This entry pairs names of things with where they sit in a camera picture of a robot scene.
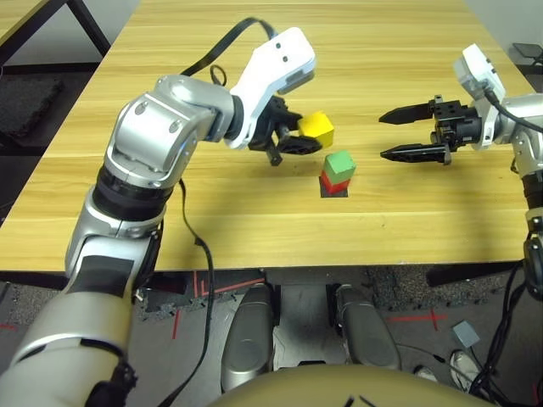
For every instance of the light wooden side tabletop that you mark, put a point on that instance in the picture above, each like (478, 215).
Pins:
(15, 15)

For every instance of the yellow block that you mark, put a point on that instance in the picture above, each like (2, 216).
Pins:
(316, 127)

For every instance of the grey robot leg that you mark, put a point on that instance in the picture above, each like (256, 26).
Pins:
(246, 339)
(365, 335)

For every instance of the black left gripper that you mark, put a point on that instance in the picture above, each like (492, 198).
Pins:
(271, 123)

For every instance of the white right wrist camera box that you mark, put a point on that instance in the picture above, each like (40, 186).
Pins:
(477, 68)

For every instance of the black stand plate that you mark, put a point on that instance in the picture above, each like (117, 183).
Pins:
(528, 50)

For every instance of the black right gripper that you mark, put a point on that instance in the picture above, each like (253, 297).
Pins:
(460, 127)

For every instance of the black table foot bar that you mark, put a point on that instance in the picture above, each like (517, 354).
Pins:
(466, 273)
(25, 279)

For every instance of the grey right robot leg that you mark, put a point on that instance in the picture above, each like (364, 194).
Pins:
(365, 335)

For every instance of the green block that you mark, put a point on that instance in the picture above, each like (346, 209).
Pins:
(339, 165)

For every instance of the khaki robot torso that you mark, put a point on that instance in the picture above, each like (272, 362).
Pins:
(318, 390)

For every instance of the dark speckled floor mat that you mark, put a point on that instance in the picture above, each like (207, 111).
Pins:
(25, 106)

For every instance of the small grey floor box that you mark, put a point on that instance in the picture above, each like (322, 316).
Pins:
(465, 334)

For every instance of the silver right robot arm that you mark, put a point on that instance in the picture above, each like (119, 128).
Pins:
(526, 114)

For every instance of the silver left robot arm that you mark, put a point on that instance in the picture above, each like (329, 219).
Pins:
(161, 127)

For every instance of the grey left robot leg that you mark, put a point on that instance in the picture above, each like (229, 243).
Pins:
(246, 339)

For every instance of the grey speckled rubber mat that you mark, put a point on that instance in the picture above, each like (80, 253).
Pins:
(399, 288)

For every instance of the white sneaker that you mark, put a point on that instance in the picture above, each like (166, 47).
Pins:
(464, 369)
(424, 373)

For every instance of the black metal table frame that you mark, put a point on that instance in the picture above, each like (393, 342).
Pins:
(91, 29)

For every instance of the red block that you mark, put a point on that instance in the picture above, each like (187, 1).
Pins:
(328, 183)

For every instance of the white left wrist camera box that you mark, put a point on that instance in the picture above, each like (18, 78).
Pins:
(275, 63)

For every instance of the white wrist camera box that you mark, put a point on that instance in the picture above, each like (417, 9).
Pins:
(275, 63)
(477, 68)

